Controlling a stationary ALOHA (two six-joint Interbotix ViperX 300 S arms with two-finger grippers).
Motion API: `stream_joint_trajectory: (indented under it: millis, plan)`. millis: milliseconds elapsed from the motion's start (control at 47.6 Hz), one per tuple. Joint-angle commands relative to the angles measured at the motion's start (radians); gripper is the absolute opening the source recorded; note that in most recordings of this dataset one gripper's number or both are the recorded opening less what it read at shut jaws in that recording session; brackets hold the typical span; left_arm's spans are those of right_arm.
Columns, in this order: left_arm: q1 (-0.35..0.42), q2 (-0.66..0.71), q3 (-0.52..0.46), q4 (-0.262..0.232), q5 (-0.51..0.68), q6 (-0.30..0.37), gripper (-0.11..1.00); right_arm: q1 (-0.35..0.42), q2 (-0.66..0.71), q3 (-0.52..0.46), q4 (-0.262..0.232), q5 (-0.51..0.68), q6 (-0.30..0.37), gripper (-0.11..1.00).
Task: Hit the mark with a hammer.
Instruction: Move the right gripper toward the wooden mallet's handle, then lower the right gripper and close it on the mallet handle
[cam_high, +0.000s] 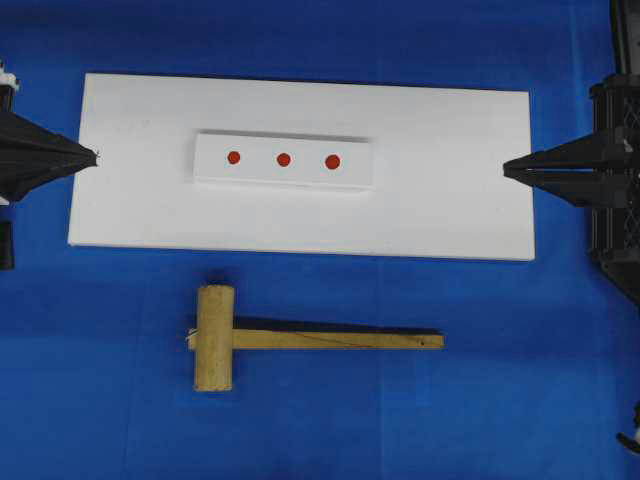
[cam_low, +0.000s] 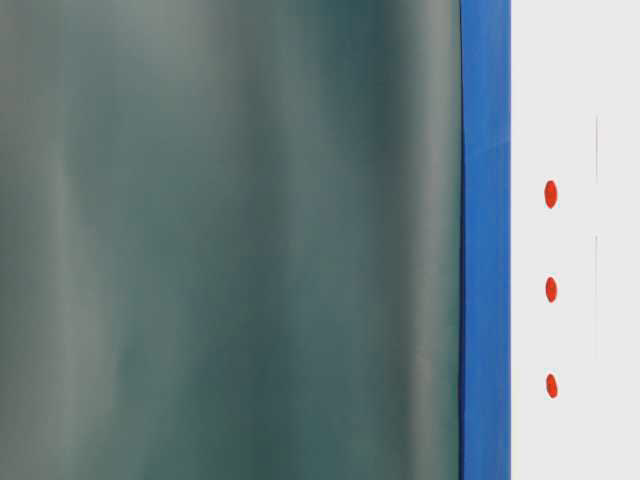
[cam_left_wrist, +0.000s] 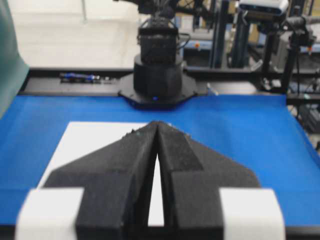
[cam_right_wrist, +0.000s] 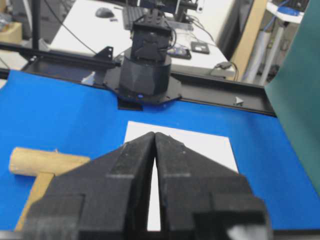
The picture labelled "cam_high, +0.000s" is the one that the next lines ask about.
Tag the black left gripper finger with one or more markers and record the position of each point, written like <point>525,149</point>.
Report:
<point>32,156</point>

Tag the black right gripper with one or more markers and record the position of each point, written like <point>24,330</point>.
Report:
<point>615,189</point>

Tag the wooden mallet hammer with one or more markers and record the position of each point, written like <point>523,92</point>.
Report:
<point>219,332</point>

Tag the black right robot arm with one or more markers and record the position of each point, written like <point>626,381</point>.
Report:
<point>625,31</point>

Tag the left red dot mark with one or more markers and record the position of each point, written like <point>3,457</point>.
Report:
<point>233,157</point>

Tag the red dot mark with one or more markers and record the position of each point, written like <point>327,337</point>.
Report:
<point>283,159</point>
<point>233,157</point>
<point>332,161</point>

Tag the right red dot mark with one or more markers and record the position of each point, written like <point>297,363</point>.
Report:
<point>332,161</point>

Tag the middle red dot mark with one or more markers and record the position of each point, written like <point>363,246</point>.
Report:
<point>283,159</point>

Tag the large white foam board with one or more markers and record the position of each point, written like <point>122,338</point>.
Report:
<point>438,184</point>

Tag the small white raised block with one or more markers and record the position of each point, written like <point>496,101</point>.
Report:
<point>307,169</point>

